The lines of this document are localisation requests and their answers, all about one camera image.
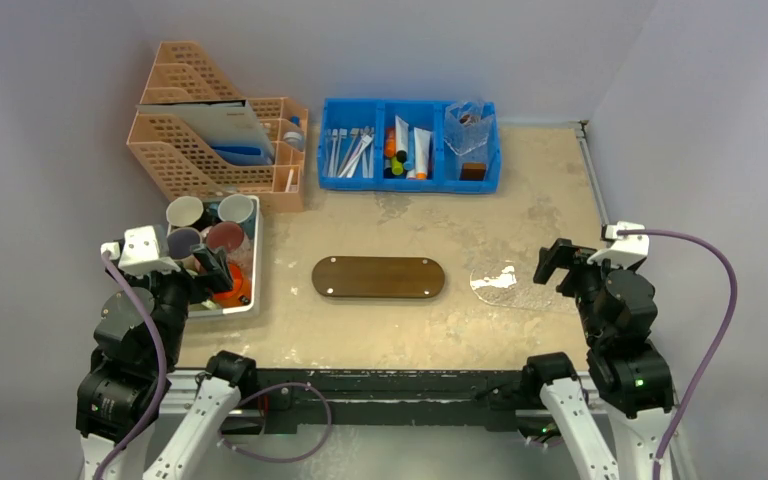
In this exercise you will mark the blue plastic compartment bin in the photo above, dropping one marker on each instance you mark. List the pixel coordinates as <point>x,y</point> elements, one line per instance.
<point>344,120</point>

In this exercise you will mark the maroon ceramic mug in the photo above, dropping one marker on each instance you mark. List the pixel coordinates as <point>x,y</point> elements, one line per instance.
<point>227,235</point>

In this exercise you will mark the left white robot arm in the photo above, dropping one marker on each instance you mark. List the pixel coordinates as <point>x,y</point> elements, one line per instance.
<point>138,340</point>

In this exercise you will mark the white paper folder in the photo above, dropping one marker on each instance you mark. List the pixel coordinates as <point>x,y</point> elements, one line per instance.
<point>231,128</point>

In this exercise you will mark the brown wooden oval tray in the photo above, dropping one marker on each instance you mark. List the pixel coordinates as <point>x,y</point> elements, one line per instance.
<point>378,277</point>

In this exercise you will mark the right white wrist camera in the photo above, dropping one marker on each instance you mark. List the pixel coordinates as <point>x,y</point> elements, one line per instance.
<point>622,251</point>

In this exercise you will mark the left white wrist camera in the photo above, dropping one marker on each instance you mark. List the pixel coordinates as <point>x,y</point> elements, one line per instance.
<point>142,251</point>

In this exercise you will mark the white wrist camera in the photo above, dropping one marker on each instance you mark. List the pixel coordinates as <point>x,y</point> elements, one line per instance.
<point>142,251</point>
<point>622,251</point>

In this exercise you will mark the orange small tube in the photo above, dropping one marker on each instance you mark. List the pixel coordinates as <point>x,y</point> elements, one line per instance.
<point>390,144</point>

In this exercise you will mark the cream ceramic mug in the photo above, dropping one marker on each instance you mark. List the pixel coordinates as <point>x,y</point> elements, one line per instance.
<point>184,211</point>

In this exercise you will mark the white plastic cup bin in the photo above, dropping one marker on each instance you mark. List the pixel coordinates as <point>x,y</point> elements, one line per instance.
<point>247,258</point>

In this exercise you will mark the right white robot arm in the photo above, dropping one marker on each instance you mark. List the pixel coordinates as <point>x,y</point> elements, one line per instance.
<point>616,307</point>

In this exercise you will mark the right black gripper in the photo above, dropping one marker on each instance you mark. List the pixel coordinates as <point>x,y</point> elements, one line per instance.
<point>570,268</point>

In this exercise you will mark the brown wooden block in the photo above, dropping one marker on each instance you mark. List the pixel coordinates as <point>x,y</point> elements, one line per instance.
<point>473,172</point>

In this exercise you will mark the purple ceramic mug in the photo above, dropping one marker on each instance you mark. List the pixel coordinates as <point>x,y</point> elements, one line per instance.
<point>180,241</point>

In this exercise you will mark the orange translucent cup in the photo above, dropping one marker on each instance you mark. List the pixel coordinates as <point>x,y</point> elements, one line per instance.
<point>240,293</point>

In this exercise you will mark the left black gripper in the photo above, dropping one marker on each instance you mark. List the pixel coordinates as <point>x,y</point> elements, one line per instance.
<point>201,287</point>

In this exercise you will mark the peach plastic desk organizer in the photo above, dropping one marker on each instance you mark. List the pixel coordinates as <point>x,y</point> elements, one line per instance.
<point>182,162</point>

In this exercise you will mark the yellow green small tube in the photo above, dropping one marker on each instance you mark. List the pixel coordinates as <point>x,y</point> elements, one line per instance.
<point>396,167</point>

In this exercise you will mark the black aluminium base frame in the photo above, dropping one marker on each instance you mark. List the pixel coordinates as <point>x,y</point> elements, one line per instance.
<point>489,399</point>

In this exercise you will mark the clear glass toothbrush holder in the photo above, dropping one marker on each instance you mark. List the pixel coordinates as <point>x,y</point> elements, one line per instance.
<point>467,126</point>

